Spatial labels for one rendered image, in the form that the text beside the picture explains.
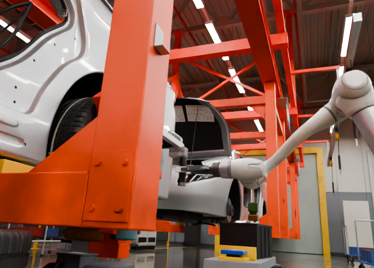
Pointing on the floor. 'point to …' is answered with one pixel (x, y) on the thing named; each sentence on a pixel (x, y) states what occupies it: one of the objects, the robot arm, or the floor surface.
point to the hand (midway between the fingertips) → (182, 170)
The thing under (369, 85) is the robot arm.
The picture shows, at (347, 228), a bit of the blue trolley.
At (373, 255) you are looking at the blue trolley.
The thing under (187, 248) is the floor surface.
